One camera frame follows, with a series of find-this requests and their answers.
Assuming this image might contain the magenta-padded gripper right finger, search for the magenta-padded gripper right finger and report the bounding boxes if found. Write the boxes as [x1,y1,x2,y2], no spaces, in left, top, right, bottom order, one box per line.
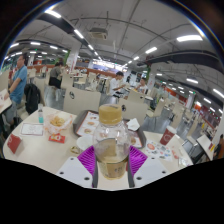
[127,145,169,189]

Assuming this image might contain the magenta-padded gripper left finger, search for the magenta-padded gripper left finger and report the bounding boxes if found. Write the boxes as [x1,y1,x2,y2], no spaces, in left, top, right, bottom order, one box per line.
[55,145,100,189]

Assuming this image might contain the clear bottle with yellow drink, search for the clear bottle with yellow drink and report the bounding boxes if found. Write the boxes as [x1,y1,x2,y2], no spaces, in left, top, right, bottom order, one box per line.
[92,104,132,181]

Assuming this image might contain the clear plastic packet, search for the clear plastic packet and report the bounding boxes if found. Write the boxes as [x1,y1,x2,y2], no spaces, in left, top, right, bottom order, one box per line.
[177,156,189,169]

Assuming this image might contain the red sauce packet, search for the red sauce packet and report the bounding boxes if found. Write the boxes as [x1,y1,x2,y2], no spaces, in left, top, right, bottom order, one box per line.
[48,132,67,144]

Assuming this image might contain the red paper cup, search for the red paper cup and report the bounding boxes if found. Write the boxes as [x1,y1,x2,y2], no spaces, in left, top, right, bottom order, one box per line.
[159,125,178,146]

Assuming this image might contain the white paper napkin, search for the white paper napkin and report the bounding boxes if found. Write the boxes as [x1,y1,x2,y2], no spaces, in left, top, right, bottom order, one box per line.
[125,117,141,132]

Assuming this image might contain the brown food tray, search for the brown food tray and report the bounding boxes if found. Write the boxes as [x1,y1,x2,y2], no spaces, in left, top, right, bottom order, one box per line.
[72,109,148,149]

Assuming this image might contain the fries in clear bag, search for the fries in clear bag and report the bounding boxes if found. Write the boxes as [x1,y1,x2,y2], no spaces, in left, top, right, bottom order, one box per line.
[43,111,75,135]

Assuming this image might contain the white paper card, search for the white paper card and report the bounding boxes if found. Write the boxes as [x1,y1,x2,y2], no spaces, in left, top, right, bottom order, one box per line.
[20,122,45,137]

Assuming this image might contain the beige wooden chair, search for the beige wooden chair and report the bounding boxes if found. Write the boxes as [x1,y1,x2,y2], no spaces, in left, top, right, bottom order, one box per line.
[63,86,102,116]
[118,98,148,126]

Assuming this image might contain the group of beige chairs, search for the group of beige chairs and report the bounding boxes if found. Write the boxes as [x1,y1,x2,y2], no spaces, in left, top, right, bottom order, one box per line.
[146,94,204,148]

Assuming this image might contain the small teal bottle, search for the small teal bottle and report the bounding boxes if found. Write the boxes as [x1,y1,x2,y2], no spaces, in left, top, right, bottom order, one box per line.
[37,103,45,124]

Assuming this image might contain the small red box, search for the small red box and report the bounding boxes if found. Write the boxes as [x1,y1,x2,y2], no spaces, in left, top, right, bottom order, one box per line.
[6,133,23,155]

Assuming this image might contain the person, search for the person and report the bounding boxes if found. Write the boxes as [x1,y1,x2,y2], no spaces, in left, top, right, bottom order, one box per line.
[3,54,28,124]
[48,61,64,89]
[134,77,149,94]
[109,70,126,98]

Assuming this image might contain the black backpack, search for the black backpack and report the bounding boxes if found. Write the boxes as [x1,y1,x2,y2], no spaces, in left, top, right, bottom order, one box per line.
[23,83,42,115]

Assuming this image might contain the neighbouring table with printed paper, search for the neighbouring table with printed paper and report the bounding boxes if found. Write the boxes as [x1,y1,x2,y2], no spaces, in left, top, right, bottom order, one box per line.
[0,88,14,114]

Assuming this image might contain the ceiling lights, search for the ceiling lights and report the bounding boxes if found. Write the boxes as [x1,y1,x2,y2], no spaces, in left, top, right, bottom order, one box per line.
[3,8,224,114]

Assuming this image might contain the ceiling air conditioner unit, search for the ceiling air conditioner unit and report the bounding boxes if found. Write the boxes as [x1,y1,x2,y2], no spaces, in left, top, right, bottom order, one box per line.
[88,27,109,41]

